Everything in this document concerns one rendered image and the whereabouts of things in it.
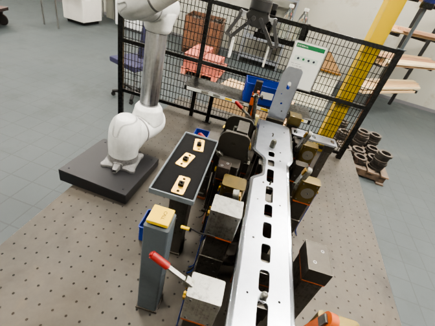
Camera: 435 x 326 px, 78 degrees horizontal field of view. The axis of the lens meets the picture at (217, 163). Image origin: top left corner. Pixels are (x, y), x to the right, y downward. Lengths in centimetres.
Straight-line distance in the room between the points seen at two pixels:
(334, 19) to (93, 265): 717
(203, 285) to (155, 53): 107
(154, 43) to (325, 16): 641
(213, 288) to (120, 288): 49
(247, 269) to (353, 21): 711
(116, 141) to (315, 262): 103
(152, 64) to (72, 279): 99
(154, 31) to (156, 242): 97
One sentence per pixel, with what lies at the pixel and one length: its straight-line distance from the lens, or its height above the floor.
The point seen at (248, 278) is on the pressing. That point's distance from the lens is 87.
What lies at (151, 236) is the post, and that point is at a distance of 76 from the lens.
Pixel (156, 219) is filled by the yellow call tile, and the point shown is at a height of 116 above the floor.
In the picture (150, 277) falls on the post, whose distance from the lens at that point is 92.
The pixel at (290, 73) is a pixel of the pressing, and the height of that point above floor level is 130.
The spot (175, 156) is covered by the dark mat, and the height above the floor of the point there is 116.
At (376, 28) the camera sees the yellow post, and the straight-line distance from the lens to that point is 212.
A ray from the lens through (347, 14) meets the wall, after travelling 761.
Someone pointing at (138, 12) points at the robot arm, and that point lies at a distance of 125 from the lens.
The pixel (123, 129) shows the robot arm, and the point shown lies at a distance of 139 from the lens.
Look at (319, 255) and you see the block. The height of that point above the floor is 103.
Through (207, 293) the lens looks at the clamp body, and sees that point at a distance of 75.
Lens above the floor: 171
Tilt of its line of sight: 35 degrees down
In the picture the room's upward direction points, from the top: 15 degrees clockwise
